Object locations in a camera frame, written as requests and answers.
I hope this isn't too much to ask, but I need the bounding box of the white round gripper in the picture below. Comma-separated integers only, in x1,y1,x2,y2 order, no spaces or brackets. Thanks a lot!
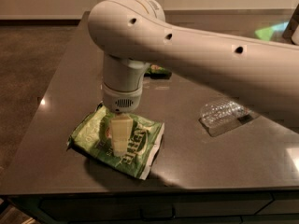
103,84,142,157

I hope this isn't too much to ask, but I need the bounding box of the green jalapeno kettle chip bag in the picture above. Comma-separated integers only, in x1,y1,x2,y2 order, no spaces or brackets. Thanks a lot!
67,103,164,180

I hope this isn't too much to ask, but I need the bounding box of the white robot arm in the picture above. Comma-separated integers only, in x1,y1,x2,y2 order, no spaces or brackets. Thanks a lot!
88,0,299,131

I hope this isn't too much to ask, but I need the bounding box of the green rice chip bag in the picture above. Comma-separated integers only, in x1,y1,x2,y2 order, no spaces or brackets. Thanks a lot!
145,64,172,79

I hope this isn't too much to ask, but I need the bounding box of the green and white snack bag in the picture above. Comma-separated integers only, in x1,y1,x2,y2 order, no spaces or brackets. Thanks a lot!
254,21,288,42

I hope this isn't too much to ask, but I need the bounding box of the clear plastic water bottle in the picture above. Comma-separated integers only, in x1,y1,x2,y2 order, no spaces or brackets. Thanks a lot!
200,98,251,128

